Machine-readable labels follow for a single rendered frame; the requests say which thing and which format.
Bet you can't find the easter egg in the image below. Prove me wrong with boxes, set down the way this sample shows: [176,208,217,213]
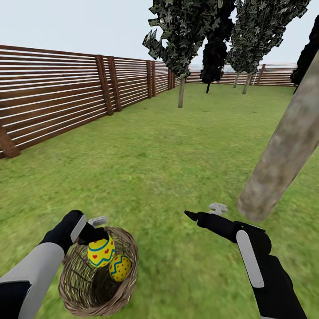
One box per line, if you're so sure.
[86,236,116,268]
[109,254,131,282]

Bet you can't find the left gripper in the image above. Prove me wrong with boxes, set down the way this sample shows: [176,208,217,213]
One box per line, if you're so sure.
[78,226,109,245]

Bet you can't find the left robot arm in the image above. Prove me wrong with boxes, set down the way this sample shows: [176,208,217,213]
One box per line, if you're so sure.
[0,210,109,319]

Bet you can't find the wicker basket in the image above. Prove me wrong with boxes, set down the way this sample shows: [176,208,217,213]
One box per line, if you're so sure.
[58,226,139,318]

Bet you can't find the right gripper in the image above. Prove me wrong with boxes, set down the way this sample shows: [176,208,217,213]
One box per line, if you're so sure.
[184,210,226,236]

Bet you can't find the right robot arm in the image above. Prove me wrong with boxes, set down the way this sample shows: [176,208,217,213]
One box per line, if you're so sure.
[184,202,307,319]

